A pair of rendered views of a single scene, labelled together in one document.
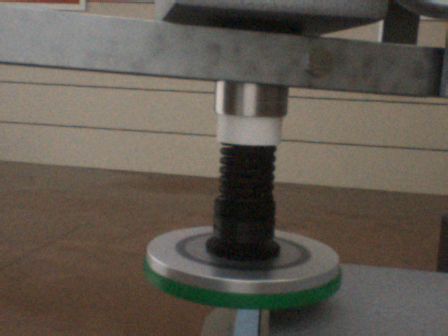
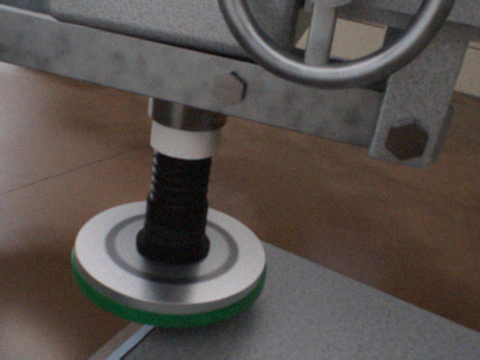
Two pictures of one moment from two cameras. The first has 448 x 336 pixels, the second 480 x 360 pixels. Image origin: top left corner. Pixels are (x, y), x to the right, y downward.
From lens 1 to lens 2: 0.33 m
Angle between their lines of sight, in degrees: 24
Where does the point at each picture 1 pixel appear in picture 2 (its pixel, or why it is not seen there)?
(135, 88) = not seen: outside the picture
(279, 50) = (187, 69)
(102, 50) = (10, 45)
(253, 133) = (171, 144)
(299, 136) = not seen: outside the picture
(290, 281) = (163, 304)
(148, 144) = (351, 34)
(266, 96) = (184, 111)
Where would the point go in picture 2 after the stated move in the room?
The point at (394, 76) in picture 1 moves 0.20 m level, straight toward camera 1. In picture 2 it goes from (321, 117) to (145, 172)
